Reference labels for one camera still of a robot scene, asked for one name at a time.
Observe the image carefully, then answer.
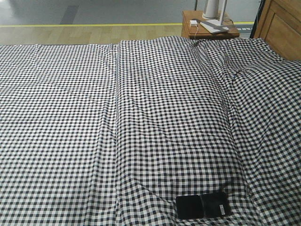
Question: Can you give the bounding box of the black white gingham bed sheet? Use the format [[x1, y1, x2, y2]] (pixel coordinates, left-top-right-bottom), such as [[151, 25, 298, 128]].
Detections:
[[0, 36, 301, 226]]

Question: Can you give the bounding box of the wooden nightstand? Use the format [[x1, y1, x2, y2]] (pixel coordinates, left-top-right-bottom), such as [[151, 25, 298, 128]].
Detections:
[[181, 10, 240, 39]]

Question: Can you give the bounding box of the white charger adapter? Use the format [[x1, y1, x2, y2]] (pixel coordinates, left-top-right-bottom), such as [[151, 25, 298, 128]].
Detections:
[[190, 20, 198, 27]]

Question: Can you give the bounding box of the wooden headboard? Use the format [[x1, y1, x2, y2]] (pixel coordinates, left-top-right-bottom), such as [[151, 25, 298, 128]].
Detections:
[[254, 0, 301, 60]]

